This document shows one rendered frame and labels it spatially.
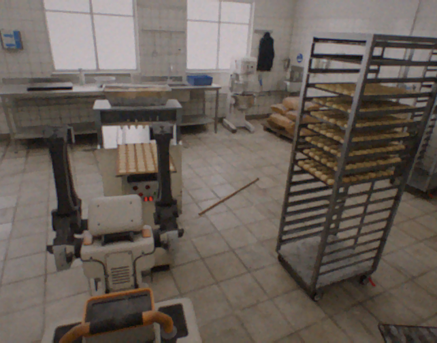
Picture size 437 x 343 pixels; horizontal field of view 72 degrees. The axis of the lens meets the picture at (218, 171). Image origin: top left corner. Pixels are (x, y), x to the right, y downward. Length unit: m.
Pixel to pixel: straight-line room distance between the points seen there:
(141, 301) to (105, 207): 0.39
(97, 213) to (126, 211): 0.11
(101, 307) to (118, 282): 0.18
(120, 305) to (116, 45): 5.15
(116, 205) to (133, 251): 0.19
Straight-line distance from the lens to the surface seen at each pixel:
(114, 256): 1.30
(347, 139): 1.86
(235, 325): 2.29
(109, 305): 1.22
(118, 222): 1.27
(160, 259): 2.52
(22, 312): 2.62
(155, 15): 5.99
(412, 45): 2.06
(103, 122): 2.75
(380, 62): 1.90
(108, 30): 5.93
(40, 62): 5.82
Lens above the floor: 1.79
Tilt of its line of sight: 25 degrees down
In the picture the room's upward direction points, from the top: 3 degrees clockwise
